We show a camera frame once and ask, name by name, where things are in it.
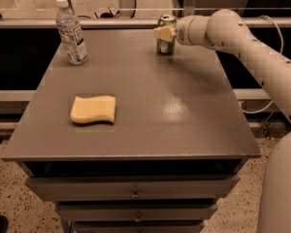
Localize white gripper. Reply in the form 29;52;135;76
153;16;211;47

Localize green soda can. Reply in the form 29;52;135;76
157;15;177;54

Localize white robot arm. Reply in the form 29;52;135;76
154;9;291;233

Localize yellow sponge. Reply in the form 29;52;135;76
70;95;116;124

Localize clear plastic water bottle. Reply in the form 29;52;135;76
55;0;87;65

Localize grey drawer cabinet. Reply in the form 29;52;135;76
1;28;262;233

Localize grey metal railing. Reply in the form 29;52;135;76
0;17;291;29

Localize top grey drawer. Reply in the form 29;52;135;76
26;175;240;202

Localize grey drawer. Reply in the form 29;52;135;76
26;175;240;202
75;221;205;233
55;201;217;222

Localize middle grey drawer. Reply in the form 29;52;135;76
55;201;217;222

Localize bottom grey drawer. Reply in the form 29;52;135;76
75;221;205;233

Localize white cable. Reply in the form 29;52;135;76
241;15;285;115

